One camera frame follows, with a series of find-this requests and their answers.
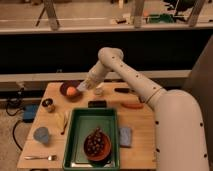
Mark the brown bowl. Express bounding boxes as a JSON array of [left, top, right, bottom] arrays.
[[83, 132, 112, 161]]

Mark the blue paper cup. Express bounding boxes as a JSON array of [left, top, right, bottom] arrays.
[[33, 127, 50, 144]]

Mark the dark grapes bunch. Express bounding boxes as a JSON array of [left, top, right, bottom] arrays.
[[86, 127, 104, 156]]

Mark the silver fork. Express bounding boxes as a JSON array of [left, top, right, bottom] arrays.
[[24, 155, 57, 161]]

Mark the blue box on floor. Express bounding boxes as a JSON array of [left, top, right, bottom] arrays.
[[22, 105, 38, 123]]

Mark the green plastic tray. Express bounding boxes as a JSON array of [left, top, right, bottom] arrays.
[[62, 108, 120, 171]]

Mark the orange fruit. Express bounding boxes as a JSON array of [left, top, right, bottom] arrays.
[[66, 87, 77, 97]]

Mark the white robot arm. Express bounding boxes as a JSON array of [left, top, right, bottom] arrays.
[[78, 47, 210, 171]]

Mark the black rectangular block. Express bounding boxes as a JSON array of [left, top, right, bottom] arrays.
[[88, 100, 107, 108]]

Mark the small brown jar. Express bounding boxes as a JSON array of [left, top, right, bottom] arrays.
[[42, 98, 55, 113]]

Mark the dark marker pen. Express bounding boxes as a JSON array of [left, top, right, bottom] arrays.
[[114, 88, 134, 93]]

